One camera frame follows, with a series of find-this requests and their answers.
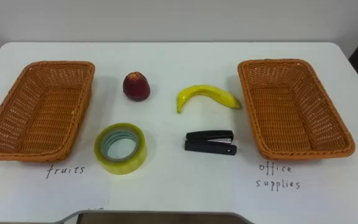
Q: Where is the yellow banana soft toy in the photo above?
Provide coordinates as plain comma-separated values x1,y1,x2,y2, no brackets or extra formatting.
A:
176,84,243,114

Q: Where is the white desk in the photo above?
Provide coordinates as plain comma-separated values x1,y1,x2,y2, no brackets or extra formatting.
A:
0,42,358,224

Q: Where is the black stapler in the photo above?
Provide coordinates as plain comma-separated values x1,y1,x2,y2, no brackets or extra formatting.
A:
184,129,238,156

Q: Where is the orange wicker basket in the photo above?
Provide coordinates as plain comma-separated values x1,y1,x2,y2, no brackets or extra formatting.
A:
237,58,356,161
0,60,96,163

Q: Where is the yellow clear tape roll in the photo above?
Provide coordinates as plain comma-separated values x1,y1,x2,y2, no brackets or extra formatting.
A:
93,123,148,175

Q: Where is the red strawberry soft toy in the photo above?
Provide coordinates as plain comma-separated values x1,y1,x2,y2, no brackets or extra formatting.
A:
122,71,151,103

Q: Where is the robot body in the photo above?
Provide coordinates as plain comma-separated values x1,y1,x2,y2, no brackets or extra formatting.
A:
54,210,255,224

